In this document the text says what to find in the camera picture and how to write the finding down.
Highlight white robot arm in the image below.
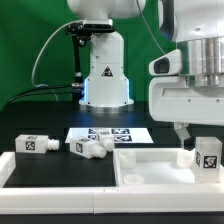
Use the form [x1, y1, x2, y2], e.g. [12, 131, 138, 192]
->
[67, 0, 224, 138]

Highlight white square tabletop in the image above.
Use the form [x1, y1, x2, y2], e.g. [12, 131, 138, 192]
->
[113, 148, 224, 185]

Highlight camera on black stand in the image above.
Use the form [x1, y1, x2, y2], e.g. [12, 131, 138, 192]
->
[65, 19, 115, 89]

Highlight white marker sheet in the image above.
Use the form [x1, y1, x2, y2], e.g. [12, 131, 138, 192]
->
[65, 128, 153, 143]

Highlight black cables on table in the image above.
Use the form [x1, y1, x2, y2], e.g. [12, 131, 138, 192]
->
[6, 83, 84, 106]

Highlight white U-shaped fence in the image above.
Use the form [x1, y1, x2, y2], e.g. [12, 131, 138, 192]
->
[0, 150, 224, 216]

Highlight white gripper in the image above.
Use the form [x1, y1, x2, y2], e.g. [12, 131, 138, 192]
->
[149, 76, 224, 149]

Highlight grey camera cable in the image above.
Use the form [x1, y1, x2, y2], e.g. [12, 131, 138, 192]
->
[30, 19, 84, 88]

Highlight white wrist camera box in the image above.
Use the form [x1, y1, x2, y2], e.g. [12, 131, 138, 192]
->
[149, 49, 182, 76]

